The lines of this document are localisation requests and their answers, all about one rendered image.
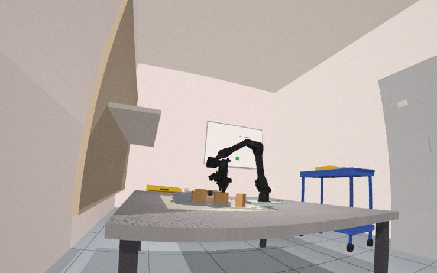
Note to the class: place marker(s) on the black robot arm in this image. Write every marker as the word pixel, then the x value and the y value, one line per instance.
pixel 257 149

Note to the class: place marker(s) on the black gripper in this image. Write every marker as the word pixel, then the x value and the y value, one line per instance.
pixel 224 181

